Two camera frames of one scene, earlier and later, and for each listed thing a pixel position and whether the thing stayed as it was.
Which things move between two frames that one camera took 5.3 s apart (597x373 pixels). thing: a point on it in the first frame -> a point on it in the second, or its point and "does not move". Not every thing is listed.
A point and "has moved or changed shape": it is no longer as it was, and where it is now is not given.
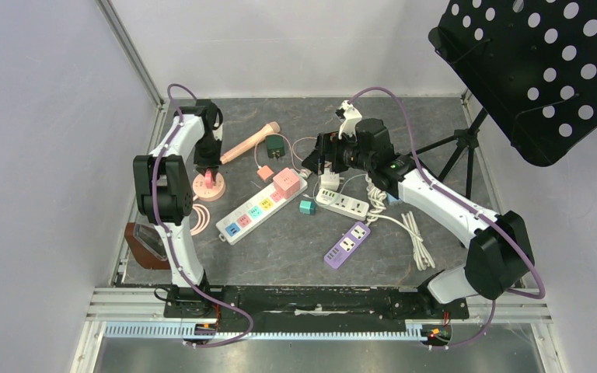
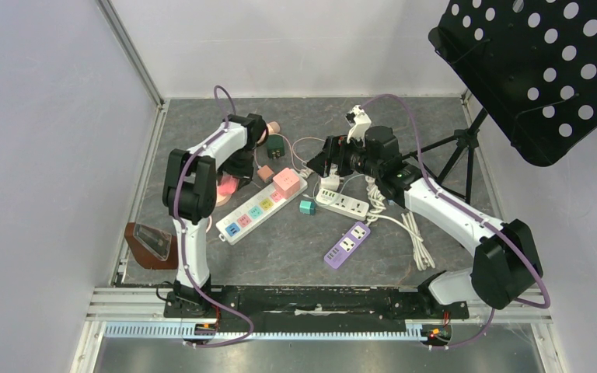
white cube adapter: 330,181 does not move
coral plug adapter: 208,179 has moved or changed shape
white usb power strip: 343,204 does not move
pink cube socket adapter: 287,183 does not move
